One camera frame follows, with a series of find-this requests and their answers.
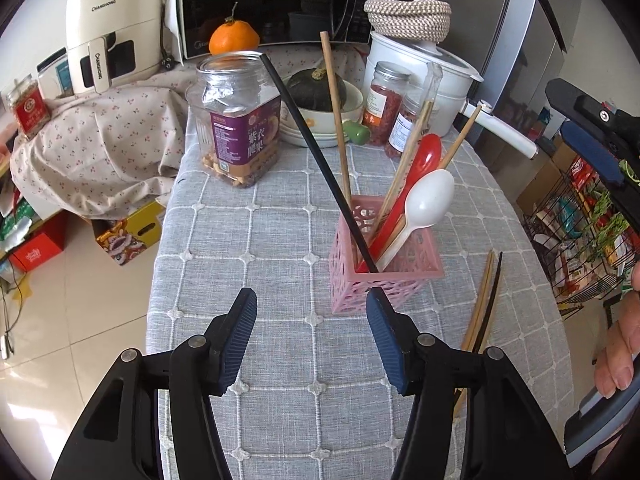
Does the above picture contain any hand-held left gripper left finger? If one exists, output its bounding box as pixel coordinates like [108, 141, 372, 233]
[50, 287, 259, 480]

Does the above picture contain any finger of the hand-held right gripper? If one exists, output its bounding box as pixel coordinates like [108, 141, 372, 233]
[545, 78, 640, 133]
[562, 122, 640, 258]

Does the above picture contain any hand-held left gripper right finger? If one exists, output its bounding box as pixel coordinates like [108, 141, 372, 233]
[366, 287, 566, 480]

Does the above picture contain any pink perforated utensil holder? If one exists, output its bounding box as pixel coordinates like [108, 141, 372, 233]
[328, 196, 445, 315]

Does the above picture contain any light bamboo chopstick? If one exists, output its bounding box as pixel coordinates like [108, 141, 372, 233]
[452, 251, 497, 413]
[320, 31, 353, 206]
[459, 251, 493, 356]
[438, 104, 484, 171]
[371, 100, 436, 235]

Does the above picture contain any white plastic spoon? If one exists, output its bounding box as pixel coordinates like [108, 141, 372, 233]
[375, 169, 456, 268]

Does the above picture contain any red plastic spoon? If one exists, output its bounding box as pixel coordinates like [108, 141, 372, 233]
[367, 132, 444, 261]

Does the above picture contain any person's right hand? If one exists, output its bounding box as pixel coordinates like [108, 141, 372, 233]
[592, 262, 640, 400]

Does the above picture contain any brown cardboard box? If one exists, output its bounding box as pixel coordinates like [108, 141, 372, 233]
[515, 135, 576, 216]

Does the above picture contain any grey checked tablecloth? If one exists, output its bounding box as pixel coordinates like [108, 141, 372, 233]
[145, 127, 576, 480]

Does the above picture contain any grey refrigerator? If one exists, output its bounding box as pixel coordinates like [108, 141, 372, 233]
[450, 0, 586, 161]

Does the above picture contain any yellow printed cardboard box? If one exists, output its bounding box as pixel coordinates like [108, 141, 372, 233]
[92, 201, 166, 267]

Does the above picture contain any short clear spice jar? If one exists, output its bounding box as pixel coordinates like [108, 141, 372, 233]
[385, 92, 436, 161]

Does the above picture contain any woven straw basket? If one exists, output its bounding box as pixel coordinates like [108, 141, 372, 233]
[363, 0, 452, 43]

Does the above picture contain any clear jar with purple label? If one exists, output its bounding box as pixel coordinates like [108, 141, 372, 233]
[186, 51, 283, 190]

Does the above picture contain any tall clear spice jar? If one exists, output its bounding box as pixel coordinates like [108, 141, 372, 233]
[361, 61, 412, 147]

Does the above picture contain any cream ceramic plate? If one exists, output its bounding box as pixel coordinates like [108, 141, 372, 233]
[280, 120, 363, 148]

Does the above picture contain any green ceramic piece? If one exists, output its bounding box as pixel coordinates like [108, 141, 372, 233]
[341, 121, 372, 145]

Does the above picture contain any red gift box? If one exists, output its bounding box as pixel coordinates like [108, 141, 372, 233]
[9, 232, 67, 272]

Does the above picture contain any cream ceramic bowl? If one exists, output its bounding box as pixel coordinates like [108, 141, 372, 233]
[280, 80, 364, 137]

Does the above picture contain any floral cover cloth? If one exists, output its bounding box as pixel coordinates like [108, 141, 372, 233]
[10, 42, 371, 221]

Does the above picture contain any dark green pumpkin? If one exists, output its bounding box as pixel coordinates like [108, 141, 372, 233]
[285, 66, 347, 112]

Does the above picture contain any orange mandarin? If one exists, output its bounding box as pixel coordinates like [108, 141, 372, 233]
[208, 2, 261, 56]

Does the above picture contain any red labelled jar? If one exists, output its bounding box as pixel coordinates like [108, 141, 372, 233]
[6, 74, 52, 140]

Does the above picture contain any white appliance box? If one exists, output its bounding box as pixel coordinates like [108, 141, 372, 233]
[36, 47, 76, 100]

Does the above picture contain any cream air fryer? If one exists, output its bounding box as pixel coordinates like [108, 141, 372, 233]
[65, 0, 166, 95]

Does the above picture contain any black wire rack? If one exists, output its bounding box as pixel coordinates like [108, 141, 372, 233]
[522, 155, 640, 316]

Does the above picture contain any white electric pot with handle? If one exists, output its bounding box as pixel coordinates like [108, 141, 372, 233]
[362, 30, 540, 158]

